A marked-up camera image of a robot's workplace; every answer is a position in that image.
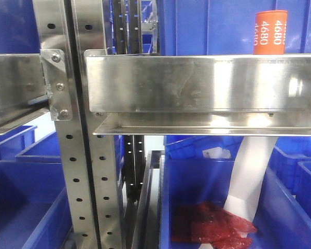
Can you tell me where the large blue bin upper shelf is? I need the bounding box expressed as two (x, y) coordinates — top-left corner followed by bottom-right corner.
(157, 1), (311, 56)

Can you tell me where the orange cylindrical capacitor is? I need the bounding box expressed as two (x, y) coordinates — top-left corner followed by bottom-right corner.
(253, 10), (288, 55)

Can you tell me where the red plastic bag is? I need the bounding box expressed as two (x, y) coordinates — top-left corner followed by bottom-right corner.
(171, 201), (257, 248)

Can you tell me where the blue bin lower right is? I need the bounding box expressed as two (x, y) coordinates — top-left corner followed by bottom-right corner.
(268, 136), (311, 198)

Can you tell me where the blue bin lower left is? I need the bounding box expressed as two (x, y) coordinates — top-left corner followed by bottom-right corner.
(0, 161), (72, 248)

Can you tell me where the blue bin with red bags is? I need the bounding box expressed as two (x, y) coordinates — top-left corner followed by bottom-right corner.
(159, 159), (311, 248)

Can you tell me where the steel shelf front rail right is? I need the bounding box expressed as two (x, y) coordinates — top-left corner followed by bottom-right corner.
(84, 50), (311, 136)

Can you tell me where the steel shelf rail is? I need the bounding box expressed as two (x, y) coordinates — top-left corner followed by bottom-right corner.
(84, 50), (311, 136)
(0, 53), (49, 135)

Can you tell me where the perforated steel upright post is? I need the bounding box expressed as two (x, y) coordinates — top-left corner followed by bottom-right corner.
(33, 1), (126, 248)

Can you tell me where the steel shelf rail left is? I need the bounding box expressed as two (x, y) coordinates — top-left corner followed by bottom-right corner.
(0, 53), (49, 135)

